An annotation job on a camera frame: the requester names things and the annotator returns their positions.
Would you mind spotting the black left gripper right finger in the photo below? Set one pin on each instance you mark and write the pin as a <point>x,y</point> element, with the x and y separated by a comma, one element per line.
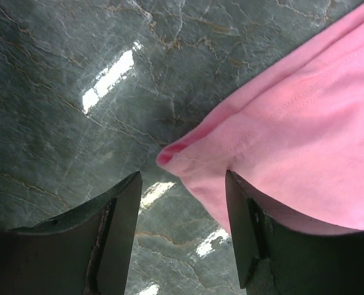
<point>281,251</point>

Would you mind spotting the pink t shirt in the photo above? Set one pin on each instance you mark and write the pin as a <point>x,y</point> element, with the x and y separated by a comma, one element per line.
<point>295,132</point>

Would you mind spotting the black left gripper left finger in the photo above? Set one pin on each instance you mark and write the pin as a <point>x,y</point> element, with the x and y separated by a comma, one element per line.
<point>85,250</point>

